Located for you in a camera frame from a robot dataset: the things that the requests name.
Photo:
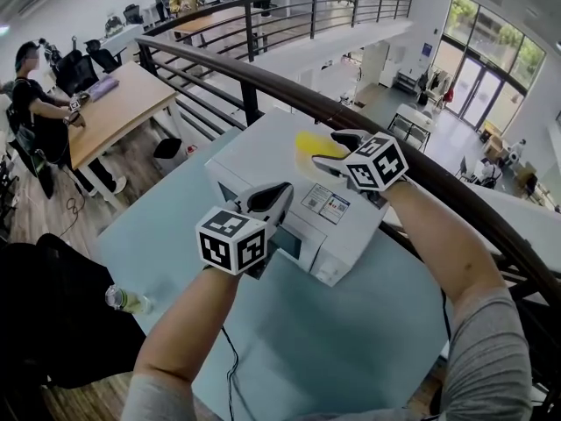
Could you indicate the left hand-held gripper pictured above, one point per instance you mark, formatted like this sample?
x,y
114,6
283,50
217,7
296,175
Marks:
x,y
228,239

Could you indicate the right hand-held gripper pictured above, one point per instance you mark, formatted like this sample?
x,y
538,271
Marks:
x,y
377,160

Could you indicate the person's left forearm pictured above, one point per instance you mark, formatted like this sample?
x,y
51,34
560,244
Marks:
x,y
188,323

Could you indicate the person's right forearm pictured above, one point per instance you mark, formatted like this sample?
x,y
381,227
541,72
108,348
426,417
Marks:
x,y
438,244

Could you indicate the white microwave oven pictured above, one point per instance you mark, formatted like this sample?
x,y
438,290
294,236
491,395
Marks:
x,y
342,235

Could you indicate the white cabinet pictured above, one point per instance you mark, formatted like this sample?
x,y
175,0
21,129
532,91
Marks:
x,y
374,62

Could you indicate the dark curved railing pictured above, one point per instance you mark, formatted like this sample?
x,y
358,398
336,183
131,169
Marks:
x,y
271,81

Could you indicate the black waste bin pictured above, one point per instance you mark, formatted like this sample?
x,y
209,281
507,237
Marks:
x,y
168,149

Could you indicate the black metal railing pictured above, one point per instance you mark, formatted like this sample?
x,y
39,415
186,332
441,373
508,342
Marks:
x,y
313,16

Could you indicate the glass entrance doors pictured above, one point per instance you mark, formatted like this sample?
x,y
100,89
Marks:
x,y
482,90

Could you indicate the clear plastic bottle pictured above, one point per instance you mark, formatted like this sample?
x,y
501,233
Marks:
x,y
127,300

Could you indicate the light wooden table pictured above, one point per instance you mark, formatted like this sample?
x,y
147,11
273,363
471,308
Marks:
x,y
127,99

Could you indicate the purple cloth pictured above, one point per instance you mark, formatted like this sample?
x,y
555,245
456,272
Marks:
x,y
103,88

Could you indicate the black mesh office chair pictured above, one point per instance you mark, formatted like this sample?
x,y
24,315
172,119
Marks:
x,y
76,75
103,57

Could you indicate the large black office chair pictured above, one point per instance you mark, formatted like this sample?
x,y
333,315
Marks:
x,y
57,301

